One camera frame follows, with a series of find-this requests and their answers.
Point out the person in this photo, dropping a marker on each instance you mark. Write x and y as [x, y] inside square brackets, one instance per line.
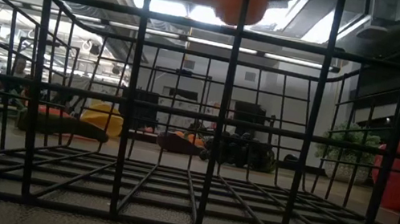
[20, 67]

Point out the dark green cucumber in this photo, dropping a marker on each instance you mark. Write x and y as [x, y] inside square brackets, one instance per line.
[59, 126]

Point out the black grape bunch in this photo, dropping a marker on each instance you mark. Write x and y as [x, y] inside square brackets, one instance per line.
[236, 150]

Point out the orange carrot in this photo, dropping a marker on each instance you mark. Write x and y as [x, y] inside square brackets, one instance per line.
[195, 139]
[55, 111]

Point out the purple eggplant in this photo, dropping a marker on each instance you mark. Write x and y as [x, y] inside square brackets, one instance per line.
[176, 143]

